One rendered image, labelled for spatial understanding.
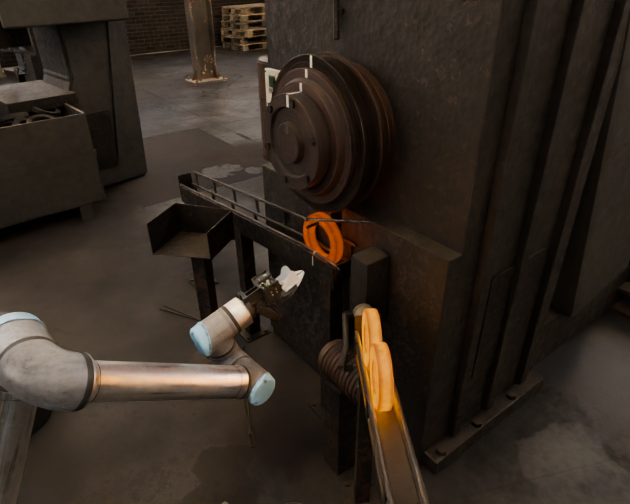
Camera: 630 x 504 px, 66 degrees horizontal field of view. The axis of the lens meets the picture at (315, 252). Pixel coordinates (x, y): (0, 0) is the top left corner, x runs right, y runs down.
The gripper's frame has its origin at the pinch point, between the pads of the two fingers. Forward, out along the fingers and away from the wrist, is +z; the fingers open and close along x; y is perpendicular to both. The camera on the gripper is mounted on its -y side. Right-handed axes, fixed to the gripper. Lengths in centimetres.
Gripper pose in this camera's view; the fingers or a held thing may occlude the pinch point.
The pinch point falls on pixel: (300, 275)
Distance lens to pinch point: 149.7
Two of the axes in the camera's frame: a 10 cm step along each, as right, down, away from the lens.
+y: -2.4, -7.4, -6.3
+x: -6.0, -4.0, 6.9
